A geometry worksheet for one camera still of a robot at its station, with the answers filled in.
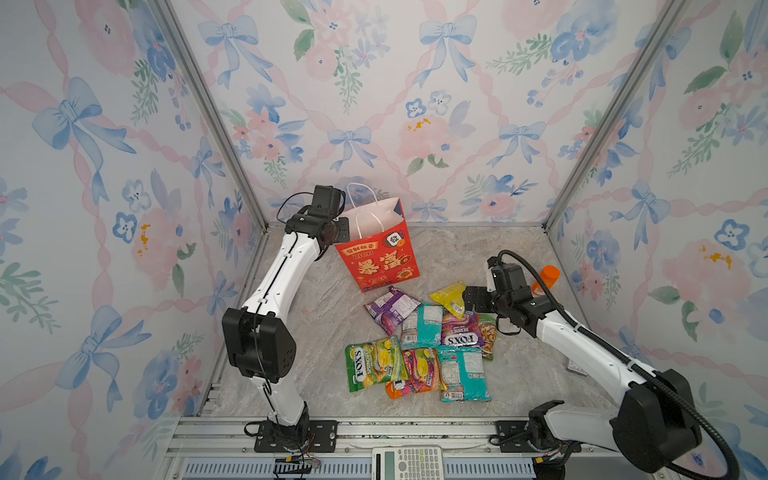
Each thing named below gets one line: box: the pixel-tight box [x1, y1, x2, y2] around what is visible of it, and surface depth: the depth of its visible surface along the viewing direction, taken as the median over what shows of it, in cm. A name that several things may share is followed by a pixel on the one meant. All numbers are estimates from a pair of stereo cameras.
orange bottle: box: [532, 265, 561, 296], surface depth 97 cm
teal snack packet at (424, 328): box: [401, 302, 444, 349], surface depth 91 cm
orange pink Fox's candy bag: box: [386, 348, 439, 399], surface depth 83 cm
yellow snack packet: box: [430, 280, 466, 319], surface depth 96 cm
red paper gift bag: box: [334, 197, 421, 292], surface depth 88 cm
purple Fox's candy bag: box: [441, 308, 484, 348], surface depth 90 cm
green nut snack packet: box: [479, 313, 498, 362], surface depth 90 cm
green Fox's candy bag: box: [345, 336, 403, 393], surface depth 85 cm
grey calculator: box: [371, 446, 445, 480], surface depth 71 cm
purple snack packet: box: [364, 286, 422, 336], surface depth 95 cm
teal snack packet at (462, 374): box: [437, 346, 492, 403], surface depth 83 cm
